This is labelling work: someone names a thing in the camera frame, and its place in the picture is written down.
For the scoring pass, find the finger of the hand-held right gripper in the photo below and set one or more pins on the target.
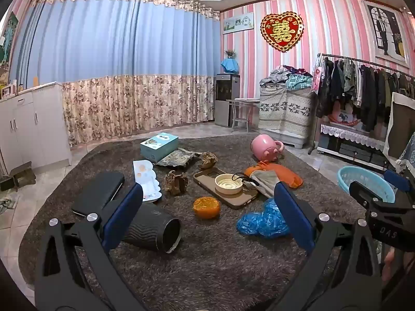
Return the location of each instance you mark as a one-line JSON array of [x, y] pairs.
[[363, 191], [397, 179]]

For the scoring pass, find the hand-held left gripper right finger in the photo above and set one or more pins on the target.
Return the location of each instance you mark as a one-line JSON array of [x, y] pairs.
[[293, 215]]

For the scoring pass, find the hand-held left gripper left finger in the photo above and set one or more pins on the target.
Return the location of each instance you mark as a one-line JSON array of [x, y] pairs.
[[123, 215]]

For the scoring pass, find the teal plastic basket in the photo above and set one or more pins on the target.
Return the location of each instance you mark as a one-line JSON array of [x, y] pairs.
[[348, 176]]

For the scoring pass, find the black ribbed cylinder cup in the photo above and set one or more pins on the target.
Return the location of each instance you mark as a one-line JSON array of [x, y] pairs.
[[152, 226]]

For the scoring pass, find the blue plastic bag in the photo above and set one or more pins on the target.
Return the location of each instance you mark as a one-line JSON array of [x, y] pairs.
[[259, 220]]

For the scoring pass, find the pale blue scalloped booklet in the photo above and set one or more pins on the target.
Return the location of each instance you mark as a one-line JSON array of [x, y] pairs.
[[147, 181]]

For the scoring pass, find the grey cloth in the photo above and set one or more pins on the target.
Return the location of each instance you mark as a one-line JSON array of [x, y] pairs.
[[264, 183]]

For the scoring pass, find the brown paper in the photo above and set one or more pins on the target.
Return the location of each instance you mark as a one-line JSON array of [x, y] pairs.
[[175, 184], [208, 160]]

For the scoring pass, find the cream round bowl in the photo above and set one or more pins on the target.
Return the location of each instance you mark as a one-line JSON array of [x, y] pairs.
[[223, 188]]

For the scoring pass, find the snack packet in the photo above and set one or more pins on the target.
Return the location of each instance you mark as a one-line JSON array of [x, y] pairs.
[[176, 159]]

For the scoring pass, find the person's right forearm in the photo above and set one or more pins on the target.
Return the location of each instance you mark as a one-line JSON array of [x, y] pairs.
[[390, 262]]

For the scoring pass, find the blue patterned fringed cloth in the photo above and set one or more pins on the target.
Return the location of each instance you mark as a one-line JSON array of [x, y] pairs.
[[409, 157]]

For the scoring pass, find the black notebook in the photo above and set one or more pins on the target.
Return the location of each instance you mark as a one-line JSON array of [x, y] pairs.
[[97, 191]]

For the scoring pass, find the black low cabinet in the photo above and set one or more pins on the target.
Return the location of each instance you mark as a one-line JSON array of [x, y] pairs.
[[350, 154]]

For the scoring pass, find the white lace cloth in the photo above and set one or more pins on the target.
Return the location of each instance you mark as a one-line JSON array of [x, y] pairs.
[[353, 134]]

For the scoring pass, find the brown phone case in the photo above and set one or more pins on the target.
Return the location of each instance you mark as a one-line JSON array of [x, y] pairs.
[[233, 201]]

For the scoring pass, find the pink pig mug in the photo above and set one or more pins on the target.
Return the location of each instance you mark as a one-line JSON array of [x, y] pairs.
[[264, 147]]

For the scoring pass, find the teal cardboard box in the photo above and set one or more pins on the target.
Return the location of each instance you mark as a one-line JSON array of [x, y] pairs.
[[159, 147]]

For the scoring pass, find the covered cabinet with laundry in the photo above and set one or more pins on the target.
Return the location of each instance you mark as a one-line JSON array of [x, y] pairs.
[[285, 110]]

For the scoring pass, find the small wooden stool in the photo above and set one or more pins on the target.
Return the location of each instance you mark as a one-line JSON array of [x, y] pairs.
[[22, 173]]

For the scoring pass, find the green rag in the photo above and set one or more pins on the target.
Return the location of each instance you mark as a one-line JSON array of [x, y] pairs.
[[8, 204]]

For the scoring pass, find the metal clothes rack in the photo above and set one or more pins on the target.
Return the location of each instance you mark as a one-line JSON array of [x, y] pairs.
[[366, 61]]

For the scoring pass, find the pink hanging bag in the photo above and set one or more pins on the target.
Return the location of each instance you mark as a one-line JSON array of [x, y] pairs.
[[316, 77]]

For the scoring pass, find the small metal folding table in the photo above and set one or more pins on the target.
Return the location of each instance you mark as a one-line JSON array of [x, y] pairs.
[[243, 101]]

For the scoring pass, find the white cabinet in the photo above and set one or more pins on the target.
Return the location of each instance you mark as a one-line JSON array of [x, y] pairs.
[[32, 123]]

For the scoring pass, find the grey water dispenser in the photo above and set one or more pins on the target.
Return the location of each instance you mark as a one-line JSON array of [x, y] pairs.
[[227, 103]]

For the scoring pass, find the pile of clothes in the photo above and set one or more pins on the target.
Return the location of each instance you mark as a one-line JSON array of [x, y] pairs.
[[285, 77]]

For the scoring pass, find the wedding photo poster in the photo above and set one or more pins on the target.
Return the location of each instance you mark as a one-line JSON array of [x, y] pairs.
[[385, 32]]

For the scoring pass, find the blue floral curtain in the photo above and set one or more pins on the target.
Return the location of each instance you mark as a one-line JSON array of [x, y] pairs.
[[113, 55]]

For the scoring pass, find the blue cloth cover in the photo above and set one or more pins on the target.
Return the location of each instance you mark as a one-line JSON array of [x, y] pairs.
[[230, 65]]

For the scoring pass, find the small potted plant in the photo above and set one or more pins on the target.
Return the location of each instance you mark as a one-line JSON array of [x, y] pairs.
[[230, 53]]

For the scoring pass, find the brown board white frame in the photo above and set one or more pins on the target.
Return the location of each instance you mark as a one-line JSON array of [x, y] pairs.
[[402, 126]]

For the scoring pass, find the red heart wall decoration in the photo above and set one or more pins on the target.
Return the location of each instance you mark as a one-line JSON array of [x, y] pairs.
[[282, 30]]

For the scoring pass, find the wall calendar poster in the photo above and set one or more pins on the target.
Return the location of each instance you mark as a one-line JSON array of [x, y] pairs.
[[238, 23]]

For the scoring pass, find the green wall painting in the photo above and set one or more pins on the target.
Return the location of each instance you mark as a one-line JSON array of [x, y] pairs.
[[8, 39]]

